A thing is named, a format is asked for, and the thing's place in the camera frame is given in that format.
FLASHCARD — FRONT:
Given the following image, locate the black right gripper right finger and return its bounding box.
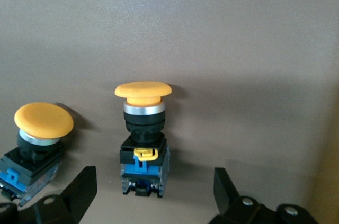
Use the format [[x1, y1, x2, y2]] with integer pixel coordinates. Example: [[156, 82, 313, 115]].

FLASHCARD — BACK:
[[209, 167, 318, 224]]

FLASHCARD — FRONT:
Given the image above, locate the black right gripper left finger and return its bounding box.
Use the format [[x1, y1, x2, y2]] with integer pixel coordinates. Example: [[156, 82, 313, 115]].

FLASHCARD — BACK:
[[18, 165, 97, 224]]

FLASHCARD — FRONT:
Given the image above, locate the yellow push button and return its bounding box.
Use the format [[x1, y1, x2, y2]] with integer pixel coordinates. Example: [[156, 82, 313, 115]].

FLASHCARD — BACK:
[[0, 102, 74, 208], [114, 81, 173, 198]]

